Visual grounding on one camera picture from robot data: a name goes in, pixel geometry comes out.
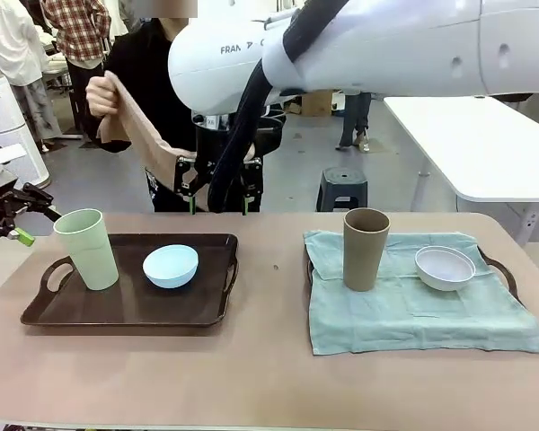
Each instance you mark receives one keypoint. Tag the cardboard box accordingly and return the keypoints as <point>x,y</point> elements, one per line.
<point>315,102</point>

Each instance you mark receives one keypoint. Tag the light green tall cup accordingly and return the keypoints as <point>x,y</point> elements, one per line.
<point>87,251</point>

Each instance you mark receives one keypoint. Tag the beige cloth mat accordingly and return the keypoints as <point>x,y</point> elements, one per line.
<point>144,134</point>

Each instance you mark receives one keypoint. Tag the brown tall cup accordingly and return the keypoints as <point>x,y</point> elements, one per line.
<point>364,256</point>

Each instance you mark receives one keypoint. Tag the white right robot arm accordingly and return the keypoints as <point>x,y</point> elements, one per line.
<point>386,45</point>

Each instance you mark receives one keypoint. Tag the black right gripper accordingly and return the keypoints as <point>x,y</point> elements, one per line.
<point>211,143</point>

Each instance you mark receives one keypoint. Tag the white bowl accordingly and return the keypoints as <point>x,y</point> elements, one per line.
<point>444,269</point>

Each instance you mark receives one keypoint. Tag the white air purifier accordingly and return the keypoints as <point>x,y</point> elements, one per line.
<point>9,125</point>

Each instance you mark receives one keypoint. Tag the person's torso black sweater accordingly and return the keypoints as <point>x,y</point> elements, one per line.
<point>144,63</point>

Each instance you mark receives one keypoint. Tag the bystander in white shirt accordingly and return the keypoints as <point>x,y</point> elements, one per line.
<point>18,54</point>

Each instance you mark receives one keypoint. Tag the white side table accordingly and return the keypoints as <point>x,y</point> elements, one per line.
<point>476,143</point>

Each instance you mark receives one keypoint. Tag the black plastic stool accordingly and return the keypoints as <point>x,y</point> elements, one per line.
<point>341,186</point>

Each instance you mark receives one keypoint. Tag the person's right hand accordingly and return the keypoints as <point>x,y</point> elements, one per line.
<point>99,95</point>

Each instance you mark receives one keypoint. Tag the bystander's legs dark trousers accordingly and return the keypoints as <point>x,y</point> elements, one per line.
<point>357,119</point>

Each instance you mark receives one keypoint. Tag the teal cloth mat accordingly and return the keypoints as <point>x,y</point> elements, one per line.
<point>409,314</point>

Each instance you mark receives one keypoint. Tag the bystander in plaid shirt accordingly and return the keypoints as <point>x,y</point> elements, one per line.
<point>78,31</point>

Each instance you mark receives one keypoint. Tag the light blue bowl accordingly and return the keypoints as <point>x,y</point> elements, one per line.
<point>170,267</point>

